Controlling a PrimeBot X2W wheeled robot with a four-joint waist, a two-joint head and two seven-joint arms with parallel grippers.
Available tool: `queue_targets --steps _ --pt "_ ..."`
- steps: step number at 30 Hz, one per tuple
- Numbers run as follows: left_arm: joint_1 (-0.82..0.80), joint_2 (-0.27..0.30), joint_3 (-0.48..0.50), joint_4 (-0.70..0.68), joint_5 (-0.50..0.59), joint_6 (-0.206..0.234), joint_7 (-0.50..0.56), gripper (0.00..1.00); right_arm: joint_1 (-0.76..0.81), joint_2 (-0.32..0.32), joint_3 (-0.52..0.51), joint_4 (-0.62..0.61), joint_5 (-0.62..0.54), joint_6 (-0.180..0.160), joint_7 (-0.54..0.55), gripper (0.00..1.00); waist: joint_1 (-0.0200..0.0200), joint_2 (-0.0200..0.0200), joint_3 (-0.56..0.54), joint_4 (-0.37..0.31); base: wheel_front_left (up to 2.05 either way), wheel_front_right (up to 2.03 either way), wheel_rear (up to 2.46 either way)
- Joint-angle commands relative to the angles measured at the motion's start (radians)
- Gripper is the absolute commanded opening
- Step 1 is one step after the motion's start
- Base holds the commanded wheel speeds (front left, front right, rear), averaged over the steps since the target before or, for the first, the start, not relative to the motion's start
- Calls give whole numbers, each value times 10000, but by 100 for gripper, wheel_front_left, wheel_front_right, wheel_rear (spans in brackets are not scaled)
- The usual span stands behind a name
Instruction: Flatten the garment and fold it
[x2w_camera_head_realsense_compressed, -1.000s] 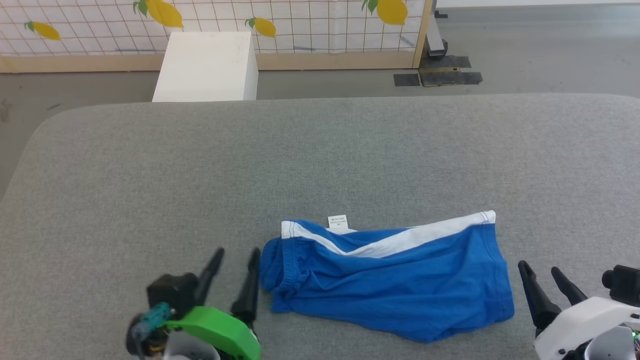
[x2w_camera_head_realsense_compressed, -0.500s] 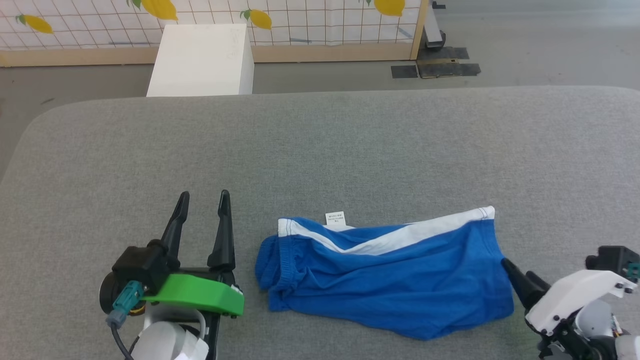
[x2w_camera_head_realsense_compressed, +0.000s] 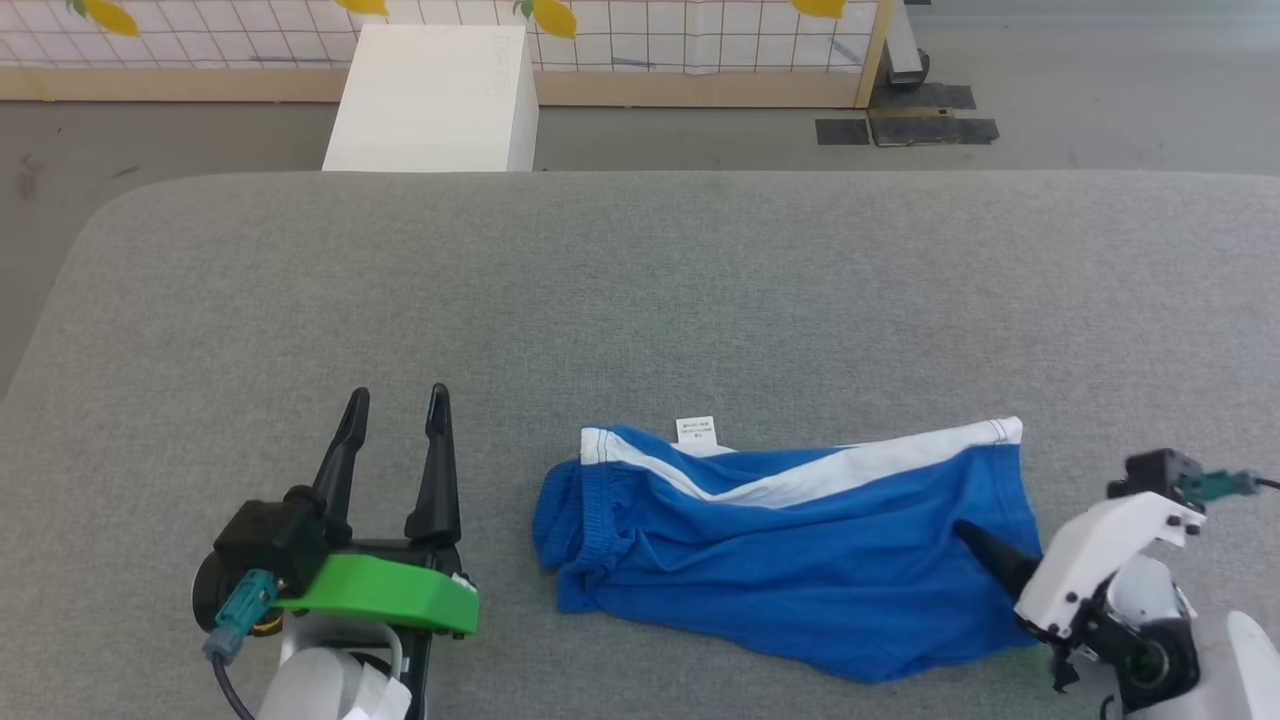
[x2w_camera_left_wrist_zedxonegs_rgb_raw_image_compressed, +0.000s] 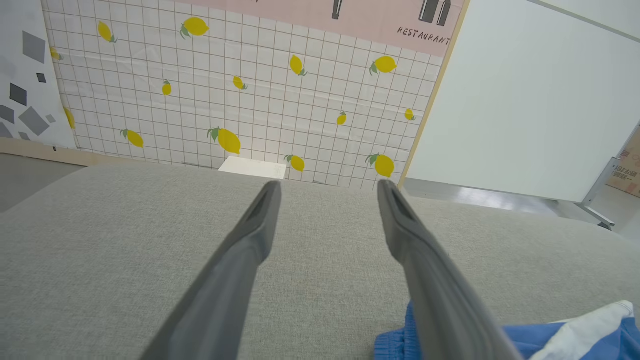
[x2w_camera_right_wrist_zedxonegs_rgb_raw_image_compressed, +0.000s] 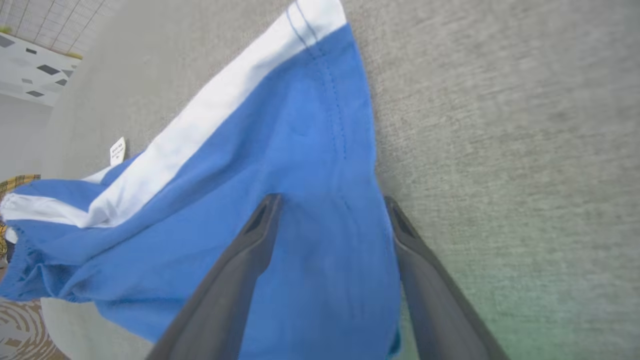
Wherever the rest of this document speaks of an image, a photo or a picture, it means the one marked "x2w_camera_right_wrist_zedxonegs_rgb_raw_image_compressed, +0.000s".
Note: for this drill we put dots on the brown swirl pattern rug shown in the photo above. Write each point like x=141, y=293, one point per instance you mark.
x=20, y=335

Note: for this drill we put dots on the blue and white garment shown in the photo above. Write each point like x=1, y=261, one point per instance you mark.
x=250, y=150

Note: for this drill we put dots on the yellow plaid cloth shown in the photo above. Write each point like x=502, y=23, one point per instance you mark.
x=15, y=184

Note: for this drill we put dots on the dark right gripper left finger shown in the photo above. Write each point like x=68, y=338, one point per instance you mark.
x=220, y=310

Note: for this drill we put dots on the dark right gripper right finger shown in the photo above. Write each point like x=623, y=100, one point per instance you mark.
x=435, y=310

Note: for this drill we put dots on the white mat with dark diamonds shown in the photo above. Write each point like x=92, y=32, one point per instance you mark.
x=30, y=80

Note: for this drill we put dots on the grey fabric sofa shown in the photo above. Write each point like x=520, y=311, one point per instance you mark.
x=500, y=150

